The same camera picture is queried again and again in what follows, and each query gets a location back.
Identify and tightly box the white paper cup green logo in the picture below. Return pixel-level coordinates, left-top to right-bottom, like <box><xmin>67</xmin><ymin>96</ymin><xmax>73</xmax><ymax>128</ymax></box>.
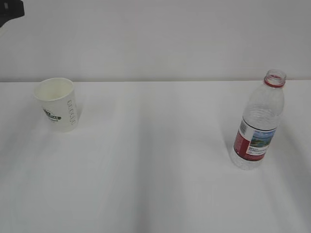
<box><xmin>34</xmin><ymin>78</ymin><xmax>78</xmax><ymax>132</ymax></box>

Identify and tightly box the clear plastic water bottle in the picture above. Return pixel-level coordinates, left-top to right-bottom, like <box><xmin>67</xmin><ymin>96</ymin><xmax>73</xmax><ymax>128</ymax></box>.
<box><xmin>230</xmin><ymin>69</ymin><xmax>287</xmax><ymax>170</ymax></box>

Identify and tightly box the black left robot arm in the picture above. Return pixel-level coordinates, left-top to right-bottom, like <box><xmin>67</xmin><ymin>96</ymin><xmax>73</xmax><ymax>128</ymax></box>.
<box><xmin>0</xmin><ymin>0</ymin><xmax>25</xmax><ymax>27</ymax></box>

